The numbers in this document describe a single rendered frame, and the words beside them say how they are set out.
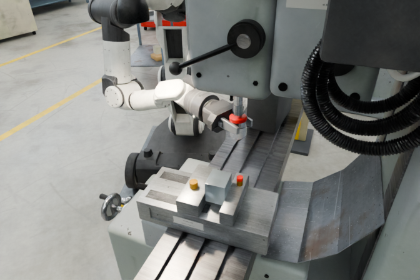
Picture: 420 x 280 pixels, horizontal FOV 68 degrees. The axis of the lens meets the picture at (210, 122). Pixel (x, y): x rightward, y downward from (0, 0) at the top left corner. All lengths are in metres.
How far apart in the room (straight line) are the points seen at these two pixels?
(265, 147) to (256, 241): 0.45
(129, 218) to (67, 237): 1.12
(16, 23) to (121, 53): 5.88
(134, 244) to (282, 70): 0.80
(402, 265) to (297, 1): 0.51
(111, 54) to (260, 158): 0.61
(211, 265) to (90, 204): 1.73
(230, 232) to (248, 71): 0.38
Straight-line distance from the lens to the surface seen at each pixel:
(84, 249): 2.19
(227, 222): 0.77
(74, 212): 2.43
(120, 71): 1.12
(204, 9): 0.66
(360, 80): 0.61
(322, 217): 0.95
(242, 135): 0.84
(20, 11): 6.97
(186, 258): 0.82
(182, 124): 1.73
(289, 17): 0.59
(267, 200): 0.85
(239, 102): 0.80
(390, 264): 0.73
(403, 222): 0.65
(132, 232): 1.16
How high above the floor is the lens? 1.63
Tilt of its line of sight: 31 degrees down
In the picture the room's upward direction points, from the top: 1 degrees counter-clockwise
